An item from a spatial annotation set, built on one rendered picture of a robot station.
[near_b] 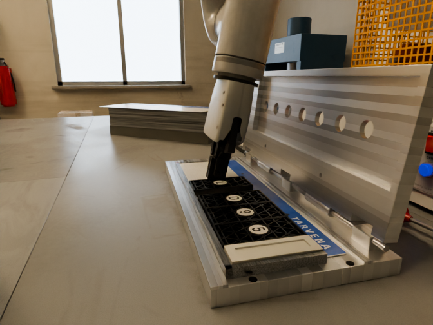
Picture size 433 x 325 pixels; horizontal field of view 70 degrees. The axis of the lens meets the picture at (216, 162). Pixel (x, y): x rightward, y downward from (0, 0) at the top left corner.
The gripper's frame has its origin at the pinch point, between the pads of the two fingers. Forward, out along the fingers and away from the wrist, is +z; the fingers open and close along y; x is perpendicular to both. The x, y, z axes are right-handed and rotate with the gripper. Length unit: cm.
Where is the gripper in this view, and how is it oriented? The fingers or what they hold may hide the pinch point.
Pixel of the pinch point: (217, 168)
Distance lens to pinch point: 54.4
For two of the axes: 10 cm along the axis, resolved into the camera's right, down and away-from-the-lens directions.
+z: -2.0, 9.6, 2.1
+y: 2.5, 2.6, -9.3
